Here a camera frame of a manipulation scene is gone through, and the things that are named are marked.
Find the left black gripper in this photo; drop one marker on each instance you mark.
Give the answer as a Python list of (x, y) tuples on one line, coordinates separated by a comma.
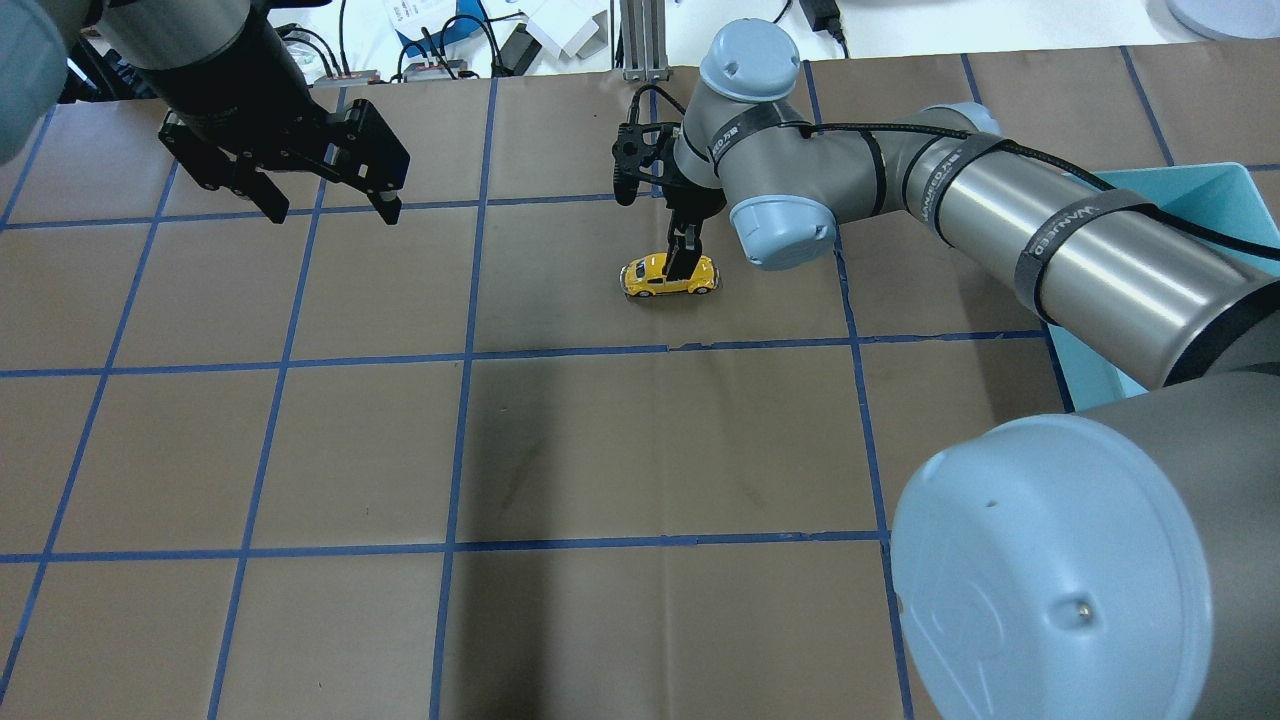
[(243, 92)]

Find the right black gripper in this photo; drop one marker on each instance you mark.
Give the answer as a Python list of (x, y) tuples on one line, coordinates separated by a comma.
[(692, 199)]

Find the yellow beetle toy car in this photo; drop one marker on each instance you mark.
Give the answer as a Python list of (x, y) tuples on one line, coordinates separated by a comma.
[(645, 277)]

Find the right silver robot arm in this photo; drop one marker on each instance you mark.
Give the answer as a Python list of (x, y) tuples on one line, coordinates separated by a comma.
[(1115, 562)]

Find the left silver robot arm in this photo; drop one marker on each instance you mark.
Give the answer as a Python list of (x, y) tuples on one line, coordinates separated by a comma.
[(239, 107)]

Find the blue cardboard box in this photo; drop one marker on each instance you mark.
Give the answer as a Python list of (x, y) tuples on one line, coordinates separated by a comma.
[(444, 21)]

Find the white folded paper box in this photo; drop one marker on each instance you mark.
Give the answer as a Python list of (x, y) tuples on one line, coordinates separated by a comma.
[(568, 28)]

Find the black power adapter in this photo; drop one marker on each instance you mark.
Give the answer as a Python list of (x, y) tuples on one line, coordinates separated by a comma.
[(822, 15)]

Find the light blue plastic bin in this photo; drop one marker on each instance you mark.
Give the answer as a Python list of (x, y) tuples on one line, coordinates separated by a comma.
[(1134, 303)]

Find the blue round plate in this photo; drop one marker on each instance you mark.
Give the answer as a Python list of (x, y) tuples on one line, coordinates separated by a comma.
[(1228, 20)]

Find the aluminium frame post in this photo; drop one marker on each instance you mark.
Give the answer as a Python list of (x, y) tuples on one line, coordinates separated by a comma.
[(642, 26)]

